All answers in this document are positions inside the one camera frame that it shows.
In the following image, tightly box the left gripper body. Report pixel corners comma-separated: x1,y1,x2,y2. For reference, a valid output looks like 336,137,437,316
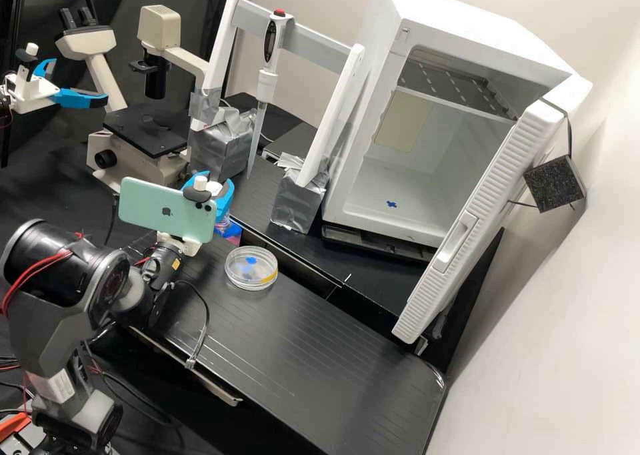
5,66,59,114

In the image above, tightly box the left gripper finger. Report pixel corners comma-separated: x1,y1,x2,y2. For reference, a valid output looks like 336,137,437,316
28,58,59,87
49,88,110,110

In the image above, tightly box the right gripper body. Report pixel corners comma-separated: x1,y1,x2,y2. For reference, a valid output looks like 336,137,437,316
155,230,202,260

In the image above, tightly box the blue bottle holder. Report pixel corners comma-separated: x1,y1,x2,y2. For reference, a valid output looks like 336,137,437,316
215,221,243,242

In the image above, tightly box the cream microscope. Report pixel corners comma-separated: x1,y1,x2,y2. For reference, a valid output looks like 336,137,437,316
53,4,211,192

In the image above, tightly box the petri dish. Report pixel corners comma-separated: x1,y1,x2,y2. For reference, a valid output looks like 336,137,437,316
224,246,279,292

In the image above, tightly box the white pipette stand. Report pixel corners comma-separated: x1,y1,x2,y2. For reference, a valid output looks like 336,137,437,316
188,0,367,234

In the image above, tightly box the black platform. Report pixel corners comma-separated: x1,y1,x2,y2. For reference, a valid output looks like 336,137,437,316
129,234,447,455
229,158,437,328

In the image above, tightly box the pipette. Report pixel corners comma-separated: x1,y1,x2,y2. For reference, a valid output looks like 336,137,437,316
245,9,291,180

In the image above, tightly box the incubator door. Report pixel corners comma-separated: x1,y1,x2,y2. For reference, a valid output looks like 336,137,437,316
391,73,595,346

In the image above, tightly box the white incubator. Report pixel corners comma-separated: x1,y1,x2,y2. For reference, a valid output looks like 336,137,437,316
321,0,576,250

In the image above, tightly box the right wrist camera phone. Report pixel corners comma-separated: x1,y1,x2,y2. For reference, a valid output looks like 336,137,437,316
117,172,219,244

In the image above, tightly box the black cable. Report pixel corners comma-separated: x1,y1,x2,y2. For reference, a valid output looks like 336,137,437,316
165,278,211,372

